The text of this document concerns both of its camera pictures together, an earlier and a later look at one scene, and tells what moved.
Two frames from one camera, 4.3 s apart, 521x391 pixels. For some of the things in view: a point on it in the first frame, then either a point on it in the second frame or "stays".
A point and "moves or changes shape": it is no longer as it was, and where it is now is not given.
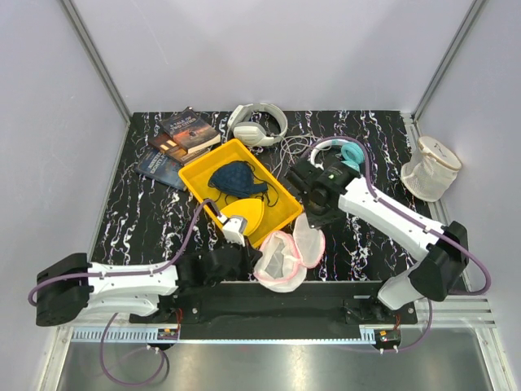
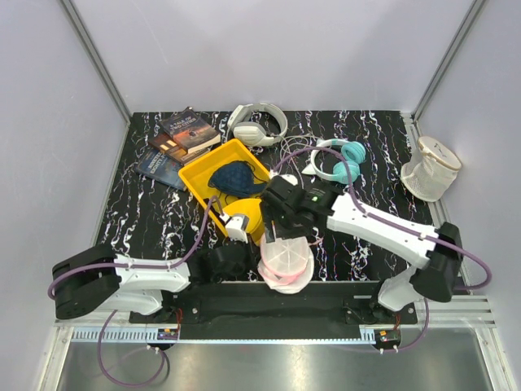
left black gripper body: x=244 y=266 stays
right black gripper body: x=316 y=215 -> x=285 y=225
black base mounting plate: x=317 y=304 stays
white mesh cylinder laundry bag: x=432 y=171 stays
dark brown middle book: x=169 y=146 stays
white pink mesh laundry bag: x=282 y=261 moves or changes shape
